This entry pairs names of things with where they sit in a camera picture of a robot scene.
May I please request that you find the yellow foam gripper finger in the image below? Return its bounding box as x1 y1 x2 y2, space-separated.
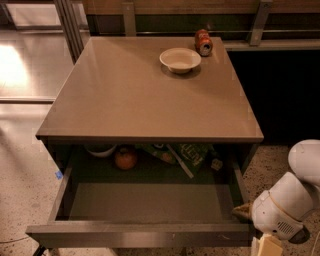
250 234 283 256
232 202 253 221

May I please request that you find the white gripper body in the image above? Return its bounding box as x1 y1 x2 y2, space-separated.
252 190 310 244

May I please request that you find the grey top drawer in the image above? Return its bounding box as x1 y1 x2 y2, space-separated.
26 145 255 248

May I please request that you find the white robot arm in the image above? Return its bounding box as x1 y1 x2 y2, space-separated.
232 139 320 256

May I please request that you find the white bowl in drawer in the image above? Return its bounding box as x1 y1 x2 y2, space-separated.
84 144 116 158

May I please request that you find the grey drawer cabinet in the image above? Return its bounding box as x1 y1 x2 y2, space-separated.
35 35 265 174

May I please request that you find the green chip bag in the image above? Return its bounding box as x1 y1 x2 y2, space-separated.
136 143 214 178

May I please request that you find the white bowl on cabinet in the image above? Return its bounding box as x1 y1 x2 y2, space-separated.
159 48 201 74

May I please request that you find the orange soda can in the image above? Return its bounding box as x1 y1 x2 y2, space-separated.
195 29 213 57

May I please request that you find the black tool on floor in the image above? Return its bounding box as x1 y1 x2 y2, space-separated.
33 246 46 256

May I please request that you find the right metal bracket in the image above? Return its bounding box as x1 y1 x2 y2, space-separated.
247 0 273 46

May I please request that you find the metal bracket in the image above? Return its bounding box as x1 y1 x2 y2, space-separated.
247 0 273 46
121 1 136 37

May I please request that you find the thin floor cable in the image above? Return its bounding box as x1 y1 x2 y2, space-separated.
0 235 30 245

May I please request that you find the left metal bracket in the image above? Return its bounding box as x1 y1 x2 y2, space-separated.
121 1 136 37

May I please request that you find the metal door frame post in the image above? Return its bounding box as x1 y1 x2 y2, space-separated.
53 0 84 63

